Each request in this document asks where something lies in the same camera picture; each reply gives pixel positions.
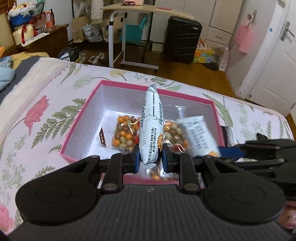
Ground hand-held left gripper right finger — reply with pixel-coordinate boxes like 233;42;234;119
161;143;234;193

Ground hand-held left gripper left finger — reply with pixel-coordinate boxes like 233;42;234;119
65;144;140;194

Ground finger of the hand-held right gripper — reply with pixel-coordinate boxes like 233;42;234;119
218;148;296;172
235;133;296;155

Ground clear bag of coated peanuts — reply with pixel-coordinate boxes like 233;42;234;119
148;120;186;181
100;113;141;153

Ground white snack packet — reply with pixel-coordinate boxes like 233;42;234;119
177;116;221;158
139;85;165;165

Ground pink cardboard box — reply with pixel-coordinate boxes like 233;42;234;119
60;79;226;186

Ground person's right hand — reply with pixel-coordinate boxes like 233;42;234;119
279;204;296;230

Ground white door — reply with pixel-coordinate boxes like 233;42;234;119
245;0;296;116

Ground white paper bag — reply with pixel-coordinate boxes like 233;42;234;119
218;45;230;71

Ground colourful cardboard box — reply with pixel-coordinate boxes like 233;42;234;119
193;39;220;64

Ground pink gift bag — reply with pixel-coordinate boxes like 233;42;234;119
233;23;256;54

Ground black suitcase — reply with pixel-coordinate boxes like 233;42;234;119
164;16;203;65

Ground teal shopping bag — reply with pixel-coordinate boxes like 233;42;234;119
124;17;148;45

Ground black bag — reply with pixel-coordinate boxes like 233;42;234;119
57;45;80;63

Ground white wardrobe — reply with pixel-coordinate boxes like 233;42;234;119
148;0;243;52

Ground brown paper bag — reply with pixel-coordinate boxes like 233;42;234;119
70;15;90;43
102;16;124;43

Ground white and green bag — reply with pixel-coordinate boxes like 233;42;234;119
83;23;103;42

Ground wooden cabinet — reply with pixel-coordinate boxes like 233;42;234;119
17;24;70;58

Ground folding side table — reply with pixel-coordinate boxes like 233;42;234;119
103;3;196;70

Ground yellow cloth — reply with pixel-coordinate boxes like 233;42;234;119
11;51;50;69

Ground white lace garment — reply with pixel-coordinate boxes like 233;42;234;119
91;0;103;24

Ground light blue cloth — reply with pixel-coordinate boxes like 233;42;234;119
0;57;16;91

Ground red patterned box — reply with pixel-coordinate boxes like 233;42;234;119
30;11;56;33

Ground cream bag with red ribbon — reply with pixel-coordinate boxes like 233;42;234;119
13;23;35;45

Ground blue basket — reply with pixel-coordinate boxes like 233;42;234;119
9;9;31;26

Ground metal door handle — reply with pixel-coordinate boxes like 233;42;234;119
281;21;295;42

